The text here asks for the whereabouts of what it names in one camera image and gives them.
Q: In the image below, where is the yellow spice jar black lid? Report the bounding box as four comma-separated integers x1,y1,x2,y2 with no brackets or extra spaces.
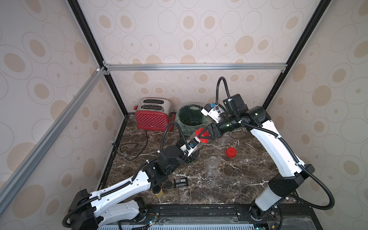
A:
152,185,164,199

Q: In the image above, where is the horizontal aluminium rail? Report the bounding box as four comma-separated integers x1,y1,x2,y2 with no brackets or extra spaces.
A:
98,63,288,73

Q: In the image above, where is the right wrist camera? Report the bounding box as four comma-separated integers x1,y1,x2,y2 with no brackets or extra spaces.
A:
201,94,249,123

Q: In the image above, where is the small red jar lid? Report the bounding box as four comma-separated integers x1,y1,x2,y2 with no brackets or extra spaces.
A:
226,147,237,158

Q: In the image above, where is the right black frame post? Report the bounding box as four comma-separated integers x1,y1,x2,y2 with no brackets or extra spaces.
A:
262,0,333,110

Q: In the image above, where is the black toaster power cable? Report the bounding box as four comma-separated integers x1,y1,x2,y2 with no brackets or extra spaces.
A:
117,130,149,161

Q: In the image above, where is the black frame post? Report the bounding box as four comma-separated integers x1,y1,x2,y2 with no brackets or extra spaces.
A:
262,0,333,110
67,0,129,117

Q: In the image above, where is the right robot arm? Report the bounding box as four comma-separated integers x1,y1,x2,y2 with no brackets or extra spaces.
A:
201,104,335,220

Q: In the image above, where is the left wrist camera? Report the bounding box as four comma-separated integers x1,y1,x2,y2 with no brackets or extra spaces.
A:
176,135,204,159

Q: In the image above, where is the left diagonal aluminium rail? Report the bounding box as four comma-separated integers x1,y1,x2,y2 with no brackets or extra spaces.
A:
1,67,106,215

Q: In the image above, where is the red-lid oatmeal jar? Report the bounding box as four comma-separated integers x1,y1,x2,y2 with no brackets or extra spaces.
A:
218,132,232,146
187,128,210,155

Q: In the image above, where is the clear oatmeal jar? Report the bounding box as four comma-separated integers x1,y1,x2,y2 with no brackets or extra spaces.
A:
206,156,219,177

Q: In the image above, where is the small black box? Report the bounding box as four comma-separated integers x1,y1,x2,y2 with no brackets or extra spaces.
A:
174,177,189,188

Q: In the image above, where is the red toaster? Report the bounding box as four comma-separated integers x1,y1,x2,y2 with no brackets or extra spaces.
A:
134,97,175,131

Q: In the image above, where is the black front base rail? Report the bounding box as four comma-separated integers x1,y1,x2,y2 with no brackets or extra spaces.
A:
71,201,322,230

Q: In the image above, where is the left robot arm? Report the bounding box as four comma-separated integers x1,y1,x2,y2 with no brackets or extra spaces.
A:
62,144,203,230

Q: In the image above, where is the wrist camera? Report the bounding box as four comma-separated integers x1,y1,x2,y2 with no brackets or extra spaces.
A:
201,94,249,123
176,135,204,159

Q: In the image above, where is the left black frame post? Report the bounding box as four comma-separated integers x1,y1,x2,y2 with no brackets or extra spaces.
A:
67,0,129,117

